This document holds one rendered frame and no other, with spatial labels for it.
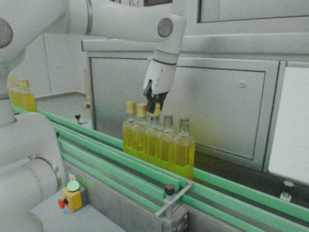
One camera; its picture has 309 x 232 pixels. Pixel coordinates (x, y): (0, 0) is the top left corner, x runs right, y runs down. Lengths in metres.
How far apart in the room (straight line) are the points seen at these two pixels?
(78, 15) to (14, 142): 0.29
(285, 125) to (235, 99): 0.16
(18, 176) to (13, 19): 0.29
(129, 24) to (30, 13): 0.20
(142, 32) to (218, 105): 0.36
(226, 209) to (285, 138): 0.26
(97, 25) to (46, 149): 0.30
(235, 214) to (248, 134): 0.24
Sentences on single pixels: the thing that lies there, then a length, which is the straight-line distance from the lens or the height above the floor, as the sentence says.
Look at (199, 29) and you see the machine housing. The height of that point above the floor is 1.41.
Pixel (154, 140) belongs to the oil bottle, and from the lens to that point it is 0.74.
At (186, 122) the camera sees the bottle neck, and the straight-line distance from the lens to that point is 0.67.
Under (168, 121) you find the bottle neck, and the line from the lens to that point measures 0.70.
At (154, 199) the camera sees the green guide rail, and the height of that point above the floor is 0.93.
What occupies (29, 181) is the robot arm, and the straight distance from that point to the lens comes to 0.52.
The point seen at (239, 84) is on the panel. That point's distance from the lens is 0.72.
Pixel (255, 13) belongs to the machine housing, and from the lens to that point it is 0.76.
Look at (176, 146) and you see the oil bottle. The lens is 0.69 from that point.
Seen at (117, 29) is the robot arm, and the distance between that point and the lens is 0.54.
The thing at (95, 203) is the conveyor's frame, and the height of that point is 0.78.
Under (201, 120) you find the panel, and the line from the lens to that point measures 0.80.
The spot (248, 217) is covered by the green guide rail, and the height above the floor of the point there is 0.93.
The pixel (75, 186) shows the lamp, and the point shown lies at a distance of 0.93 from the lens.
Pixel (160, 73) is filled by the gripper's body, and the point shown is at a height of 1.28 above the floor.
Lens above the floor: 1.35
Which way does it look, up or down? 17 degrees down
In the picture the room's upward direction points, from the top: straight up
